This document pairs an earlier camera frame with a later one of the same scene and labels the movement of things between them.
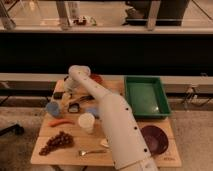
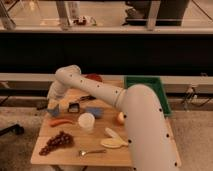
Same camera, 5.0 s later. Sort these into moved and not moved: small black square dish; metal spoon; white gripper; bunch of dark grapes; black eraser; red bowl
Moved: white gripper; black eraser
Not moved: bunch of dark grapes; metal spoon; small black square dish; red bowl
